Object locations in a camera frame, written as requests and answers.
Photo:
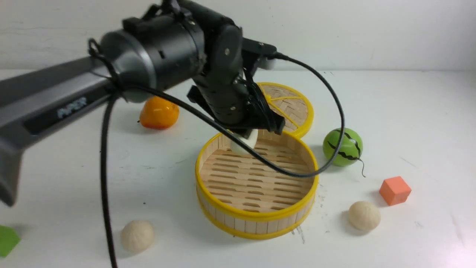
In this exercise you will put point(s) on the yellow bamboo steamer tray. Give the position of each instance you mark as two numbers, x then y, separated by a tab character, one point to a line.
243	197

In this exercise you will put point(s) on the cream bun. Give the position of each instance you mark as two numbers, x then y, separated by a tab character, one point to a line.
364	216
238	149
137	236

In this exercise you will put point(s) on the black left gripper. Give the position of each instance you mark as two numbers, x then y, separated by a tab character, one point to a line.
225	88

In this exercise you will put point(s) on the orange persimmon toy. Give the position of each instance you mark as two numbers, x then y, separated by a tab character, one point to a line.
159	114

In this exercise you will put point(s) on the yellow woven steamer lid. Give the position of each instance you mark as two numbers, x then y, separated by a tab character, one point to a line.
296	109

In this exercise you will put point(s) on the green foam cube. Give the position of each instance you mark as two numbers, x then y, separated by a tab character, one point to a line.
9	239

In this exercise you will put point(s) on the green watermelon toy ball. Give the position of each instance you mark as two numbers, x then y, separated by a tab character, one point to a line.
350	151

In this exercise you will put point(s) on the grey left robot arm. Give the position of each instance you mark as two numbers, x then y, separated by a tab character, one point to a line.
171	43

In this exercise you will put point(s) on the orange foam cube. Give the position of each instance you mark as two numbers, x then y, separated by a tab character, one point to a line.
394	190

